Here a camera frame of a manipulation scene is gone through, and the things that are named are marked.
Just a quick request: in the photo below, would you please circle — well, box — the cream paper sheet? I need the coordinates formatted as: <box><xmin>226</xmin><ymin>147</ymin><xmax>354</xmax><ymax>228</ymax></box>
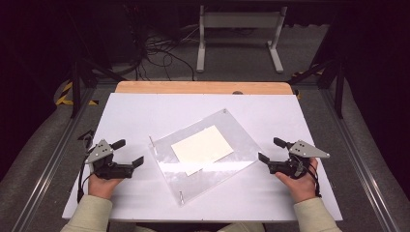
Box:
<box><xmin>170</xmin><ymin>125</ymin><xmax>235</xmax><ymax>177</ymax></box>

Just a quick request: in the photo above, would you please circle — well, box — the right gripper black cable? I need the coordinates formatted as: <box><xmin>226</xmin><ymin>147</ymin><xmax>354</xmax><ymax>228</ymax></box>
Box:
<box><xmin>303</xmin><ymin>158</ymin><xmax>323</xmax><ymax>198</ymax></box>

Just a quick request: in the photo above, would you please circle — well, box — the white paper sheet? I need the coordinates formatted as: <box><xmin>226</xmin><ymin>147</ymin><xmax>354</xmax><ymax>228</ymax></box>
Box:
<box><xmin>61</xmin><ymin>92</ymin><xmax>343</xmax><ymax>223</ymax></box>

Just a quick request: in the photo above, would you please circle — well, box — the clear acrylic frame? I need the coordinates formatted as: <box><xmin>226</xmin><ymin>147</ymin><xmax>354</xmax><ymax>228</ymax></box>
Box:
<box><xmin>148</xmin><ymin>107</ymin><xmax>264</xmax><ymax>207</ymax></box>

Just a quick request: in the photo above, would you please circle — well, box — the tangle of black cables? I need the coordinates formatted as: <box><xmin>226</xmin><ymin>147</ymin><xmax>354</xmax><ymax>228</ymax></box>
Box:
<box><xmin>122</xmin><ymin>3</ymin><xmax>198</xmax><ymax>81</ymax></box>

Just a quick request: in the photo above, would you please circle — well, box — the black tripod stand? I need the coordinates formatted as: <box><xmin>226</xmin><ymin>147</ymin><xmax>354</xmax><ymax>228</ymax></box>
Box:
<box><xmin>66</xmin><ymin>9</ymin><xmax>128</xmax><ymax>119</ymax></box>
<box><xmin>288</xmin><ymin>32</ymin><xmax>348</xmax><ymax>120</ymax></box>

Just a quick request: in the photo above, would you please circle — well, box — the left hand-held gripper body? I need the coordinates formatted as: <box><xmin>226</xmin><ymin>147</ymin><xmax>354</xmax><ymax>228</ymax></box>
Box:
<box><xmin>84</xmin><ymin>138</ymin><xmax>134</xmax><ymax>181</ymax></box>

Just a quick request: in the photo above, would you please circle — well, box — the person's left hand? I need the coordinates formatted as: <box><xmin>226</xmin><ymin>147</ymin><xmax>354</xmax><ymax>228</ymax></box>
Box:
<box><xmin>88</xmin><ymin>173</ymin><xmax>126</xmax><ymax>201</ymax></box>

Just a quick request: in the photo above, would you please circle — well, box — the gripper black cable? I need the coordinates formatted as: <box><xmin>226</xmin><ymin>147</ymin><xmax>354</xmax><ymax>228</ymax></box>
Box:
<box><xmin>76</xmin><ymin>154</ymin><xmax>95</xmax><ymax>204</ymax></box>
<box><xmin>303</xmin><ymin>158</ymin><xmax>323</xmax><ymax>198</ymax></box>

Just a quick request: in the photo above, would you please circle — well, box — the grey metal stand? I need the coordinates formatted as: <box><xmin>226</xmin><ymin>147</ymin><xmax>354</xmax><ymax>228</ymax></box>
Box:
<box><xmin>195</xmin><ymin>4</ymin><xmax>288</xmax><ymax>74</ymax></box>

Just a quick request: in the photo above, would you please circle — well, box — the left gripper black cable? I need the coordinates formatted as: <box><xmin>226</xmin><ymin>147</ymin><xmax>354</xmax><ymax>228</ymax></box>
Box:
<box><xmin>76</xmin><ymin>154</ymin><xmax>95</xmax><ymax>204</ymax></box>

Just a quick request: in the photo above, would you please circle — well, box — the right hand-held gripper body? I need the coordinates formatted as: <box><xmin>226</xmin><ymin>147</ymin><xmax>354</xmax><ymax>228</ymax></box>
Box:
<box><xmin>266</xmin><ymin>139</ymin><xmax>331</xmax><ymax>180</ymax></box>

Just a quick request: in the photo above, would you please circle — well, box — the aluminium rail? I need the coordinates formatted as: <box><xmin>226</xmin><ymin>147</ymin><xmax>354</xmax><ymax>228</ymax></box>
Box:
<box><xmin>11</xmin><ymin>86</ymin><xmax>97</xmax><ymax>232</ymax></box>
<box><xmin>322</xmin><ymin>88</ymin><xmax>401</xmax><ymax>232</ymax></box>

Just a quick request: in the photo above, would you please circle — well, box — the person's right hand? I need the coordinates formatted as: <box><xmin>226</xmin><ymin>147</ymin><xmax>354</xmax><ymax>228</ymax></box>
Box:
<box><xmin>274</xmin><ymin>158</ymin><xmax>320</xmax><ymax>204</ymax></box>

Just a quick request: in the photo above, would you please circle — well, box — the wooden table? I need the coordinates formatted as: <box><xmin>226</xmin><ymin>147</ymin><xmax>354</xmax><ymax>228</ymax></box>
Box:
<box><xmin>114</xmin><ymin>80</ymin><xmax>294</xmax><ymax>96</ymax></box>

